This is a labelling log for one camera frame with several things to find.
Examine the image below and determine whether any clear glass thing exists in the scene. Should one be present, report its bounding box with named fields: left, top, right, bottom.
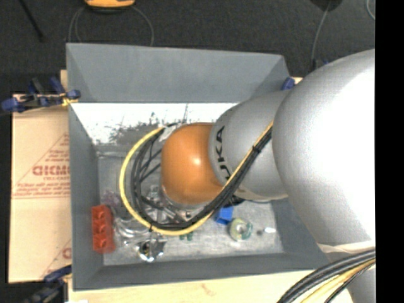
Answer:
left=114, top=216, right=152, bottom=246

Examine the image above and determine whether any shiny clear plastic thing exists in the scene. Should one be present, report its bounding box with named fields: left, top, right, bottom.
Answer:
left=135, top=232, right=168, bottom=263

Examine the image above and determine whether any pale purple clear thing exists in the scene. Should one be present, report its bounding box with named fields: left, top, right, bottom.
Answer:
left=102, top=189, right=122, bottom=210

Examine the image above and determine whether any red toy brick block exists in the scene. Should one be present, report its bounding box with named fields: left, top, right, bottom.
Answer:
left=91, top=205, right=116, bottom=254

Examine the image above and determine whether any blue block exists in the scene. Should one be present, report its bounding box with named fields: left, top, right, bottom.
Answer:
left=214, top=205, right=235, bottom=226

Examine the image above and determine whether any brown cardboard board red print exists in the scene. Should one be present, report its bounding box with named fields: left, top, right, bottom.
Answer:
left=7, top=105, right=73, bottom=284

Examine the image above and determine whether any grey metal bin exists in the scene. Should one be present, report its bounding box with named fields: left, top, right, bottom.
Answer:
left=65, top=42, right=330, bottom=290

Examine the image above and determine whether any green and white ring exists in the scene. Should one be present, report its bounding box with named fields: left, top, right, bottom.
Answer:
left=228, top=218, right=254, bottom=242

